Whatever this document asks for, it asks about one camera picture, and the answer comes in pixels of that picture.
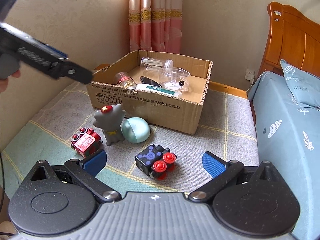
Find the black toy car red wheels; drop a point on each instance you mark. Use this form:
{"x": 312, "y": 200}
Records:
{"x": 147, "y": 157}

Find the person's left hand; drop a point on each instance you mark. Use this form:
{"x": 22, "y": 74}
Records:
{"x": 3, "y": 85}

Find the white wall socket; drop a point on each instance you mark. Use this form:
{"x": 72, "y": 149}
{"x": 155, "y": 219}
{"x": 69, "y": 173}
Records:
{"x": 249, "y": 75}

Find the cardboard box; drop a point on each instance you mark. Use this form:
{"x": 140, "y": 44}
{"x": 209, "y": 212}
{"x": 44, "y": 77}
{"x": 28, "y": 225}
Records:
{"x": 150, "y": 110}

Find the red robot toy car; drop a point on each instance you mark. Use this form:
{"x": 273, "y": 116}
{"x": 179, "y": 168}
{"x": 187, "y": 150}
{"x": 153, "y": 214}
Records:
{"x": 85, "y": 142}

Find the grey cat figurine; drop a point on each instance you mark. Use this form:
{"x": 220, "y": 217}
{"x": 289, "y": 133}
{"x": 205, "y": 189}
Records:
{"x": 110, "y": 127}

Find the plaid blanket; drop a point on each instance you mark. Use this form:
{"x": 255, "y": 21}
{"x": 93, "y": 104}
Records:
{"x": 212, "y": 130}

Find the mint green egg-shaped case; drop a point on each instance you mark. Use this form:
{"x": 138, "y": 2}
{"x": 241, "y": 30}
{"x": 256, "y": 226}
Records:
{"x": 136, "y": 130}

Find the clear round plastic jar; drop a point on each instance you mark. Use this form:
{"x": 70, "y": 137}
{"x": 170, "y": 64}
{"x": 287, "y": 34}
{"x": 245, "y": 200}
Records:
{"x": 151, "y": 63}

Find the bed with blue sheet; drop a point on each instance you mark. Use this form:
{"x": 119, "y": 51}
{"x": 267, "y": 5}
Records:
{"x": 282, "y": 155}

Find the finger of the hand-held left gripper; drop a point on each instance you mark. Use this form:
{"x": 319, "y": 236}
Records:
{"x": 56, "y": 51}
{"x": 77, "y": 72}

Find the wooden bed headboard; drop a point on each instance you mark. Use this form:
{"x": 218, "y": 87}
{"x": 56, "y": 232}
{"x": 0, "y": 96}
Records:
{"x": 295, "y": 42}

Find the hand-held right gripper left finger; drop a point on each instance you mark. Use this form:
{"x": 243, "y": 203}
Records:
{"x": 95, "y": 161}

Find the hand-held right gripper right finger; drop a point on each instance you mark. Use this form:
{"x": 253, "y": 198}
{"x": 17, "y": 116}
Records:
{"x": 212, "y": 163}

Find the small black tool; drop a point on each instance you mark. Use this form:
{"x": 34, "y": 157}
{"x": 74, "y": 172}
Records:
{"x": 148, "y": 81}

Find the amber bottle gold capsules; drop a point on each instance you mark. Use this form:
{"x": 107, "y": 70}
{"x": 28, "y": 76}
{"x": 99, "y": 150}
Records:
{"x": 125, "y": 81}

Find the clear round plastic lid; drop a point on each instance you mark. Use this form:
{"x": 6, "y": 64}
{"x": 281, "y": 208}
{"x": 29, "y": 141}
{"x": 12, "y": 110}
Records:
{"x": 168, "y": 65}

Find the white tube dark green label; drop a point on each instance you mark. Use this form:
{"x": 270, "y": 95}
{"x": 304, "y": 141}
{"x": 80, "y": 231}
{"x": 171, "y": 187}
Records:
{"x": 155, "y": 90}

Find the blue flower print pillow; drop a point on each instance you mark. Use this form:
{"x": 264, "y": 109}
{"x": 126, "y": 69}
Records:
{"x": 305, "y": 87}

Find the clear square container red label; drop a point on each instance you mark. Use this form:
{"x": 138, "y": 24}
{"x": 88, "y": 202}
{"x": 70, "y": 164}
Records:
{"x": 175, "y": 77}

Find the pink patterned curtain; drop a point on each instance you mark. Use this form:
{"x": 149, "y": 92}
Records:
{"x": 155, "y": 30}

